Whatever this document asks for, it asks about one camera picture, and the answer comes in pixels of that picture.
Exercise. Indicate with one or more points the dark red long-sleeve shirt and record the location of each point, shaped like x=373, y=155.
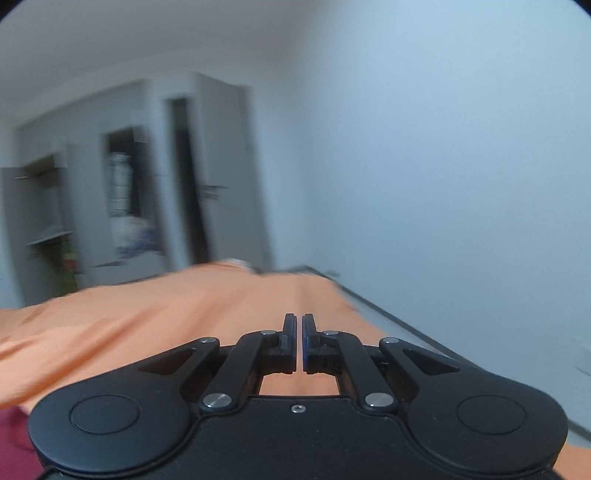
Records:
x=18, y=459

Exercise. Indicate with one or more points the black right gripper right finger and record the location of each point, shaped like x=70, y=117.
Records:
x=392, y=376

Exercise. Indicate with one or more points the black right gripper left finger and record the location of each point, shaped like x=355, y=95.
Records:
x=215, y=378

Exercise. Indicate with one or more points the grey open wardrobe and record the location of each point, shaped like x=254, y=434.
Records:
x=194, y=178

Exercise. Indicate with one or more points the colourful bag in wardrobe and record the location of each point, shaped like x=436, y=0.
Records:
x=69, y=266

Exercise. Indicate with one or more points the pile of folded clothes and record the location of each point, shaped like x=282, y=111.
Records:
x=133, y=236

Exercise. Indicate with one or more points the orange bed blanket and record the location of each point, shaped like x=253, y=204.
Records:
x=72, y=364

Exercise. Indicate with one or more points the hanging white jacket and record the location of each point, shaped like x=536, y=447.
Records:
x=120, y=184

